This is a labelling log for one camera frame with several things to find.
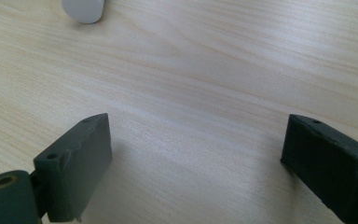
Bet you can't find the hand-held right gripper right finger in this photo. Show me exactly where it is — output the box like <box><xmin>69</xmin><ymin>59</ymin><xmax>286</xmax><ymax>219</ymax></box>
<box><xmin>280</xmin><ymin>113</ymin><xmax>358</xmax><ymax>224</ymax></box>

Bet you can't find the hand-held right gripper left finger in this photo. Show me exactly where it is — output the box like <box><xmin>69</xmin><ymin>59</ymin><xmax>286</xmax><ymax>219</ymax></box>
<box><xmin>33</xmin><ymin>112</ymin><xmax>114</xmax><ymax>223</ymax></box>

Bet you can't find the white cylindrical object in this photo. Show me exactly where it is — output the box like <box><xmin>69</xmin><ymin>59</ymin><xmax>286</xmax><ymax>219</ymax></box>
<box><xmin>61</xmin><ymin>0</ymin><xmax>106</xmax><ymax>25</ymax></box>

